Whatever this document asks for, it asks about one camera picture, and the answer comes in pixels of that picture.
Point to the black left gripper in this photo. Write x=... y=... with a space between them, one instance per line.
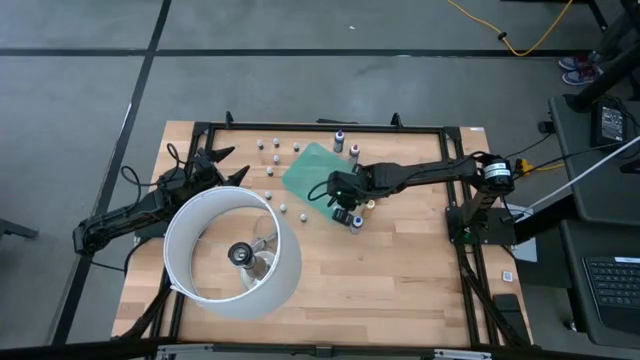
x=202 y=170

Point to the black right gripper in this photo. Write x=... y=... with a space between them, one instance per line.
x=347 y=189

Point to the blue food coloring bottle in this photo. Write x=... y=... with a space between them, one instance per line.
x=357 y=223

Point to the yellow food coloring bottle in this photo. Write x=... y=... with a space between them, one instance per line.
x=370 y=204

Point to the pink food coloring bottle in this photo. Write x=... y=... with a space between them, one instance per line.
x=354 y=150

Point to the purple food coloring bottle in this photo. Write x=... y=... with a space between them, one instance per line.
x=339 y=141

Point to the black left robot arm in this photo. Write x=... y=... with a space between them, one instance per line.
x=120 y=217

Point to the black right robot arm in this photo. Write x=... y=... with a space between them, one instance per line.
x=425 y=172

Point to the translucent green plastic tray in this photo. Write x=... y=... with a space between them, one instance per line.
x=305 y=175

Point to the small white tag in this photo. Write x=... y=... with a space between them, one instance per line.
x=507 y=276

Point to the black flat phone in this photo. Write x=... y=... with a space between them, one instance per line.
x=507 y=302

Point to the yellow power plug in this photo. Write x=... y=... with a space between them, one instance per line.
x=523 y=165

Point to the grey chair base leg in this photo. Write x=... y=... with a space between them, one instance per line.
x=15 y=230

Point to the black power plug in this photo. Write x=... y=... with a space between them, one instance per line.
x=545 y=126

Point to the black side desk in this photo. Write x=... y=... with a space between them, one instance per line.
x=600 y=195
x=575 y=305

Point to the white thin rod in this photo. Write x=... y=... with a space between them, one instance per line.
x=590 y=168

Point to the person's shoe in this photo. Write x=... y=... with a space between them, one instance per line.
x=575 y=62
x=580 y=76

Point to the black laptop keyboard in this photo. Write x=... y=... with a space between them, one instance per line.
x=615 y=290

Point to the black power adapter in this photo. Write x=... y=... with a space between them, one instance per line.
x=611 y=122

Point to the black stand legs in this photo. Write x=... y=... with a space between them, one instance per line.
x=600 y=82

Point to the black frame bracket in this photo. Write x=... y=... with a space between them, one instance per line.
x=396 y=120
x=229 y=119

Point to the black aluminium table frame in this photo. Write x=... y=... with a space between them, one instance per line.
x=300 y=127

